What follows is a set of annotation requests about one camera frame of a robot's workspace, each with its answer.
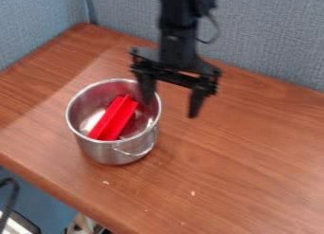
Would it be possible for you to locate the metal pot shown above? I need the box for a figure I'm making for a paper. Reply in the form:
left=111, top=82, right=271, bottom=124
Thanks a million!
left=65, top=79, right=162, bottom=165

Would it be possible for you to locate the black bag strap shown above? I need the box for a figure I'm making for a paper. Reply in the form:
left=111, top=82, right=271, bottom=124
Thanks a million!
left=0, top=177, right=21, bottom=234

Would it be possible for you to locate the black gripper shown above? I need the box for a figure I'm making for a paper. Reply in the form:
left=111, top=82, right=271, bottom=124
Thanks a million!
left=130, top=46, right=221, bottom=118

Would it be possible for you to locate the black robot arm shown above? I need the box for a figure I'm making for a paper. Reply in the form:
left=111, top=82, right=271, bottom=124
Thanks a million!
left=130, top=0, right=221, bottom=118

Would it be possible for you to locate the grey case under table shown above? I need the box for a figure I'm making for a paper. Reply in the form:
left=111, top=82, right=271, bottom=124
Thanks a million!
left=0, top=211, right=41, bottom=234

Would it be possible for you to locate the red block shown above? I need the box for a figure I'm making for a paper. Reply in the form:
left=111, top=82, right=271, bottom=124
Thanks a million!
left=86, top=94, right=138, bottom=141

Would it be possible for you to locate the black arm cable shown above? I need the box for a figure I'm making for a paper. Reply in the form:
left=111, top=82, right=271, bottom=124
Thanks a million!
left=194, top=13, right=221, bottom=45

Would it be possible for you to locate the white black object under table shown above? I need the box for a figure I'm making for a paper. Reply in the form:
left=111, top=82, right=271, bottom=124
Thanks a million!
left=62, top=213, right=113, bottom=234

